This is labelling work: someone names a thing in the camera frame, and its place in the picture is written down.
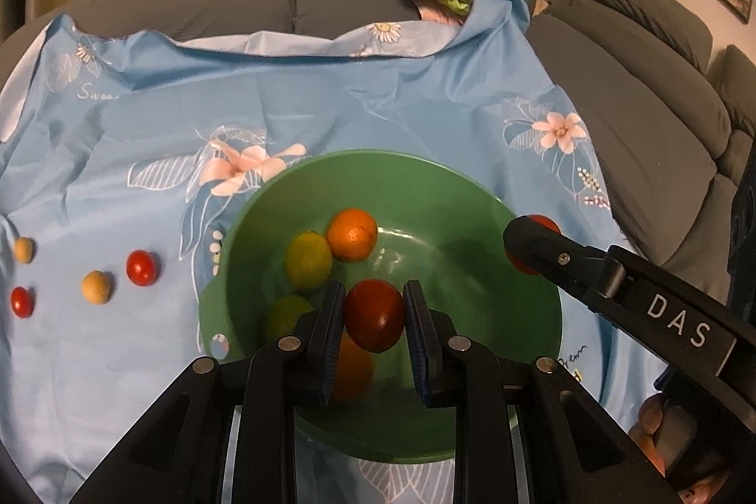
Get red cherry tomato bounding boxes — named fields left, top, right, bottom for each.
left=10, top=287, right=35, bottom=318
left=507, top=214, right=562, bottom=276
left=126, top=250, right=159, bottom=286

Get yellow-green lemon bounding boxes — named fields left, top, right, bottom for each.
left=265, top=294, right=317, bottom=345
left=286, top=232, right=335, bottom=288

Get grey recliner sofa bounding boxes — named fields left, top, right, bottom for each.
left=524, top=0, right=756, bottom=274

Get green plastic bowl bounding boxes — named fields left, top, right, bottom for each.
left=198, top=150, right=563, bottom=463

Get person's right hand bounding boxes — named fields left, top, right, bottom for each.
left=627, top=392, right=733, bottom=504

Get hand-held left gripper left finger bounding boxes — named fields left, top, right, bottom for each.
left=71, top=280, right=347, bottom=504

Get small orange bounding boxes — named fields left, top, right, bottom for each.
left=326, top=207, right=379, bottom=263

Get large red tomato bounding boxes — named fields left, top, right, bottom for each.
left=344, top=278, right=407, bottom=354

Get large orange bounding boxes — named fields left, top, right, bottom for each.
left=334, top=335, right=374, bottom=404

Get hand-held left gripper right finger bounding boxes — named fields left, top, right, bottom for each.
left=403, top=280, right=680, bottom=504

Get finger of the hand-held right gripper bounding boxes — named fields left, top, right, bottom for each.
left=503, top=216, right=628, bottom=311

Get blue floral blanket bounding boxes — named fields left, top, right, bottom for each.
left=0, top=0, right=644, bottom=504

